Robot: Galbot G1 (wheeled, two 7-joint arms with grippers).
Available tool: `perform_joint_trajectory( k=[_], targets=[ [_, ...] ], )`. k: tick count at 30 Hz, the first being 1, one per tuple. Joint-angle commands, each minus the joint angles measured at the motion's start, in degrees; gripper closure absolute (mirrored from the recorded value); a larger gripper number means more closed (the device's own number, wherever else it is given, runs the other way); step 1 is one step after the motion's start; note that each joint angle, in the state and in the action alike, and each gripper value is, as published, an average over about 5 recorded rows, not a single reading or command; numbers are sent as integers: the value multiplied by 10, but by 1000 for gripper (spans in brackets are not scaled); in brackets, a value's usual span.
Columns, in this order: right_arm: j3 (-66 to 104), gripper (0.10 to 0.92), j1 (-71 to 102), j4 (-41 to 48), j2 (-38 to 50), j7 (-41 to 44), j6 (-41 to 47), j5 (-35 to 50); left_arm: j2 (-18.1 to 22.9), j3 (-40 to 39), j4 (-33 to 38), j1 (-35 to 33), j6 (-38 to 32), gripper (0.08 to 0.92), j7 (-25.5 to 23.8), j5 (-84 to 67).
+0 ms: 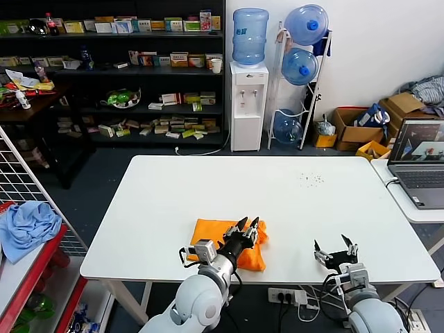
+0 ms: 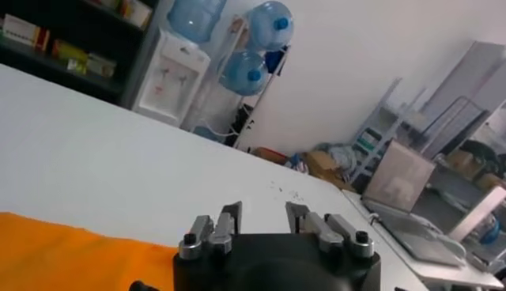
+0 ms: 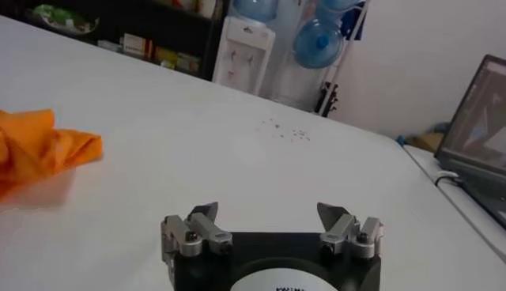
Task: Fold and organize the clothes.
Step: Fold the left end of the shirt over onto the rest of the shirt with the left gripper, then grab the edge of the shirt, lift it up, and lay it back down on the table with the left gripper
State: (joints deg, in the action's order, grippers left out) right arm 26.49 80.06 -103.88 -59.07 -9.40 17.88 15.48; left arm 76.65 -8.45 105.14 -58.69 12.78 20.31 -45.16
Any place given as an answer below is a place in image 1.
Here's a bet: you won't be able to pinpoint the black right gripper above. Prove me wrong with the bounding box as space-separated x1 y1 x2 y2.
313 233 360 273

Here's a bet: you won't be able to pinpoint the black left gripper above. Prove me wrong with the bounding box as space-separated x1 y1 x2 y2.
221 216 261 258

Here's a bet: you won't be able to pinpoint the orange t-shirt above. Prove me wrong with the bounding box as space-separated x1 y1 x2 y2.
190 217 270 272

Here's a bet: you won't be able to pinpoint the pile of striped clothes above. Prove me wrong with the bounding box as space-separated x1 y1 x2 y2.
397 74 444 117

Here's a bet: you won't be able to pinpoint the white power strip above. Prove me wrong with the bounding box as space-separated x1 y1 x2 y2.
267 287 308 307
407 309 433 332

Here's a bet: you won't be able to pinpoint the scattered dark crumbs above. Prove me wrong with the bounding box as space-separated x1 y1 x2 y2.
300 172 325 188

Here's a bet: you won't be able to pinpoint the white water dispenser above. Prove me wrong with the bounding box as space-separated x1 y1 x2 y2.
229 61 270 153

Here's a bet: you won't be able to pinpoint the grey open laptop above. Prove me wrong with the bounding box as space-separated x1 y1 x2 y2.
387 119 444 210

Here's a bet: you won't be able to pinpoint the yellow plastic bin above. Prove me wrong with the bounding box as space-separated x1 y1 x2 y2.
356 139 391 160

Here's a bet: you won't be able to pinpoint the blue water jug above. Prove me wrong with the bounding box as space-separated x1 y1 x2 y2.
281 47 319 87
284 4 330 46
273 109 305 145
232 8 270 68

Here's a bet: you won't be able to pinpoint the small yellow box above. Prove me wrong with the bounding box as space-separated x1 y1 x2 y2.
311 133 337 148

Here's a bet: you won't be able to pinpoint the grey plastic bag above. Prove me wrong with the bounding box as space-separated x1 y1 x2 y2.
314 114 336 137

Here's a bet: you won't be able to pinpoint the blue and white bag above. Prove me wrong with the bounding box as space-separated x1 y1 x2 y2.
353 103 391 130

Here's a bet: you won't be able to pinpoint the white metal jug rack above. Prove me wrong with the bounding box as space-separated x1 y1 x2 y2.
266 21 333 151

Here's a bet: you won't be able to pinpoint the brown cardboard box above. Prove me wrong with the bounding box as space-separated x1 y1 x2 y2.
377 92 438 139

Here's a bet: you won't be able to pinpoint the bowl with green bag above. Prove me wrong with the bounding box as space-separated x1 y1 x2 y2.
100 87 142 110

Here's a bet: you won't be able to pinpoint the orange and white medicine box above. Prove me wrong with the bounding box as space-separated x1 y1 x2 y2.
169 52 189 68

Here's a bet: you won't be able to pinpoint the red and white cart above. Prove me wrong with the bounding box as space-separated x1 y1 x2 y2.
0 200 89 333

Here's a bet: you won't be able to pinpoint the black shelf unit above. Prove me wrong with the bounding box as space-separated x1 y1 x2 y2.
0 0 227 146

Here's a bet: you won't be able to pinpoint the pink medicine box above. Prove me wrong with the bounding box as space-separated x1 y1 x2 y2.
199 10 212 33

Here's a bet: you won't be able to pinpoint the crumpled light blue cloth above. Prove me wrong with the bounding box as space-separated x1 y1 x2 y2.
0 200 62 264

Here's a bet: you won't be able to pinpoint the blue drink bottle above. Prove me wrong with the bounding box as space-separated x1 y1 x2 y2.
80 45 94 71

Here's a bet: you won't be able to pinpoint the blue and white medicine box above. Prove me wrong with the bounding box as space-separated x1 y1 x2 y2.
111 19 133 35

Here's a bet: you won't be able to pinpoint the dark wooden table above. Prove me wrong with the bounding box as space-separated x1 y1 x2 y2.
0 81 96 190

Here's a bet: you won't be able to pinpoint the small white bottle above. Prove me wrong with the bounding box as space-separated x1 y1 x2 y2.
15 90 32 110

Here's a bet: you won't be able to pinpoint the purple drink bottle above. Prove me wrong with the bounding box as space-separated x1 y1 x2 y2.
33 60 49 83

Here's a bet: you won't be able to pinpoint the pile of colourful packets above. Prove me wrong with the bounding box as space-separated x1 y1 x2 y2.
5 68 56 96

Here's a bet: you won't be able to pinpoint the cola bottle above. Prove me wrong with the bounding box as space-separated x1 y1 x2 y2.
44 12 60 37

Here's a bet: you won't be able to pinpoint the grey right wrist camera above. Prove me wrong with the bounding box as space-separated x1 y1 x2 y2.
343 263 368 289

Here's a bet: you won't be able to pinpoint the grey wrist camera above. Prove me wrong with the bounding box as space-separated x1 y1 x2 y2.
193 239 218 263
343 263 368 289

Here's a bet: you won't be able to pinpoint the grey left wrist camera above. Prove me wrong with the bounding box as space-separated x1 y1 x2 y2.
193 239 218 263

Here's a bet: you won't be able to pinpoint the white power cable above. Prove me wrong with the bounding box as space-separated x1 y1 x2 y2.
175 130 232 156

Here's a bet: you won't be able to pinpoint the white wire grid panel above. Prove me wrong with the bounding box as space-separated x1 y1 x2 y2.
0 124 87 257

